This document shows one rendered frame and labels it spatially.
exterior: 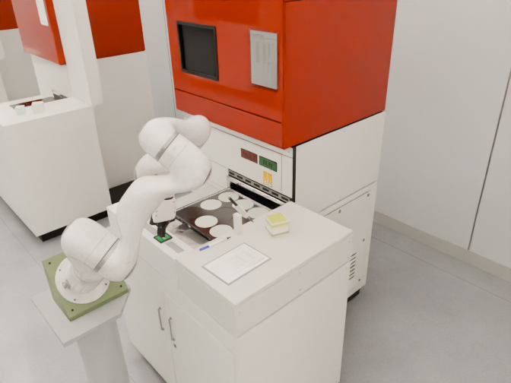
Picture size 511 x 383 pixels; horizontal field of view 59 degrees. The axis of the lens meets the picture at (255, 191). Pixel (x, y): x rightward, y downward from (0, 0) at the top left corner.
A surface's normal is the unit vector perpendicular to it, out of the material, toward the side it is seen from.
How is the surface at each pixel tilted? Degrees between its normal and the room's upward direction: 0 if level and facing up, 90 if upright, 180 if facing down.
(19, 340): 0
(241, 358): 90
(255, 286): 0
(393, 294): 0
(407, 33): 90
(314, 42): 90
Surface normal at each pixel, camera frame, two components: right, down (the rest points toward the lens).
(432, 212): -0.74, 0.33
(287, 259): -0.03, -0.88
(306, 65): 0.67, 0.33
